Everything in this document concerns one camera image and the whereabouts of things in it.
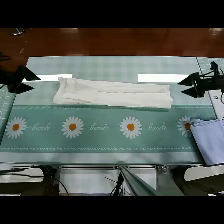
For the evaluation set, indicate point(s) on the silver frame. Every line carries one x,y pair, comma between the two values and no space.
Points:
141,187

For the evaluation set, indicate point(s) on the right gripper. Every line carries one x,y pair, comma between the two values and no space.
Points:
205,85

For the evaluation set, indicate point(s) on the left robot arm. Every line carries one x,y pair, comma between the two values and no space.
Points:
46,181

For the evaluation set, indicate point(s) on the light blue garment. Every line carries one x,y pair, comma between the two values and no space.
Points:
210,141

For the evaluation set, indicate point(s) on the white shirt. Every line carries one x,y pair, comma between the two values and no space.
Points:
113,94

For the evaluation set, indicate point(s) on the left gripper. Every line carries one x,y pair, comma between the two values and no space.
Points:
8,78

